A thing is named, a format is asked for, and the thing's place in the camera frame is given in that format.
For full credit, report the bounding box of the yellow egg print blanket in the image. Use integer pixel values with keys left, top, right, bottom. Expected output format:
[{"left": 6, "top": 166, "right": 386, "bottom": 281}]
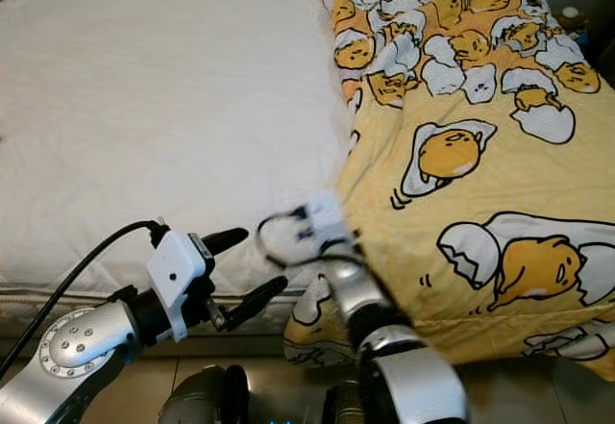
[{"left": 283, "top": 0, "right": 615, "bottom": 382}]

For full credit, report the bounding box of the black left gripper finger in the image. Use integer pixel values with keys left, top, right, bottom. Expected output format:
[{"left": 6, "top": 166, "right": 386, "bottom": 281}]
[
  {"left": 200, "top": 227, "right": 251, "bottom": 257},
  {"left": 224, "top": 276, "right": 291, "bottom": 334}
]

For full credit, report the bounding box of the bear shaped bottle white cap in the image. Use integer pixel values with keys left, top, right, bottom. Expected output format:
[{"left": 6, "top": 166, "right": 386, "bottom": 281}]
[{"left": 559, "top": 3, "right": 587, "bottom": 33}]

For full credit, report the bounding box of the white quilted mattress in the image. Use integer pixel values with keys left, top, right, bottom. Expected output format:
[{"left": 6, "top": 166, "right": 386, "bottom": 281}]
[{"left": 0, "top": 0, "right": 357, "bottom": 334}]

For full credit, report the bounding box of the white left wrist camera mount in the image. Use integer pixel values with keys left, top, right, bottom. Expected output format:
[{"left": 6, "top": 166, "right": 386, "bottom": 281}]
[{"left": 146, "top": 230, "right": 214, "bottom": 343}]

